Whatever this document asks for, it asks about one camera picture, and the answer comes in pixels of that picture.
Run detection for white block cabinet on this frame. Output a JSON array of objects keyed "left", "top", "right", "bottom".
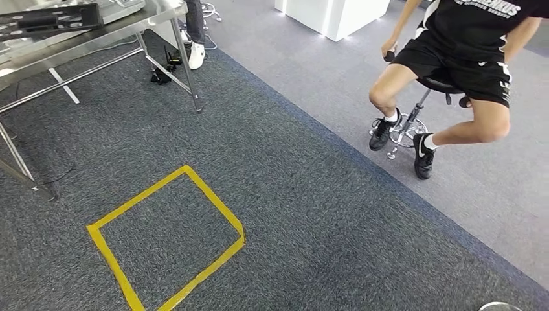
[{"left": 274, "top": 0, "right": 392, "bottom": 43}]

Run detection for person's black sneaker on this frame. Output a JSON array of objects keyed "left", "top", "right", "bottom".
[
  {"left": 412, "top": 132, "right": 437, "bottom": 181},
  {"left": 368, "top": 108, "right": 403, "bottom": 152}
]

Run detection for chrome stool base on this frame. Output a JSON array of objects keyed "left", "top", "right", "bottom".
[{"left": 199, "top": 1, "right": 224, "bottom": 23}]

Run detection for silver stamped metal panel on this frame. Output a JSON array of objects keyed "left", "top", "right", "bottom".
[{"left": 0, "top": 0, "right": 147, "bottom": 54}]

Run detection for black device with antenna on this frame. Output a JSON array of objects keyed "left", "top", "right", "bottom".
[{"left": 150, "top": 45, "right": 184, "bottom": 86}]

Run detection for black plastic frame part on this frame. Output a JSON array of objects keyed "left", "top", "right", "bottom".
[{"left": 0, "top": 3, "right": 104, "bottom": 43}]

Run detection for black chrome stool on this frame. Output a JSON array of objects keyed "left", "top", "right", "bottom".
[{"left": 369, "top": 50, "right": 473, "bottom": 161}]

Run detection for person's white shoe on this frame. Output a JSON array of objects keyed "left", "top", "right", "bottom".
[{"left": 188, "top": 41, "right": 207, "bottom": 71}]

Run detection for stainless steel workbench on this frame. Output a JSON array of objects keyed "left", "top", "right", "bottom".
[{"left": 0, "top": 0, "right": 203, "bottom": 203}]

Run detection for yellow floor tape square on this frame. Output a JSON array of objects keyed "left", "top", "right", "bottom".
[{"left": 85, "top": 165, "right": 247, "bottom": 311}]

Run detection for person's left black sneaker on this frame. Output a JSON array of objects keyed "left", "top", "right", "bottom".
[{"left": 412, "top": 132, "right": 437, "bottom": 181}]

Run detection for person's right black sneaker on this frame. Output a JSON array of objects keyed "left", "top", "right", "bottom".
[{"left": 368, "top": 108, "right": 403, "bottom": 152}]

